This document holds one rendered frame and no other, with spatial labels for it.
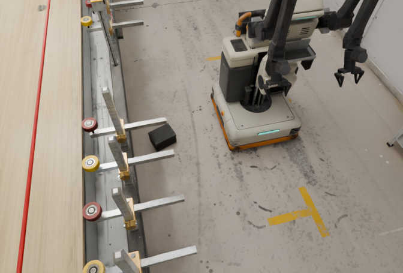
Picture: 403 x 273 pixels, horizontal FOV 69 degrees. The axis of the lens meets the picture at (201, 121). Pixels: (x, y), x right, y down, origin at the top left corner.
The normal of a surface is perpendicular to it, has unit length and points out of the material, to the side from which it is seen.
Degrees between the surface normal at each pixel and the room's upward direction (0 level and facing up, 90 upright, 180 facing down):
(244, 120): 0
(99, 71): 0
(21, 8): 0
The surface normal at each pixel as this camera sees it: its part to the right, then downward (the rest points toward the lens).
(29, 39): 0.01, -0.61
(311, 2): 0.17, 0.07
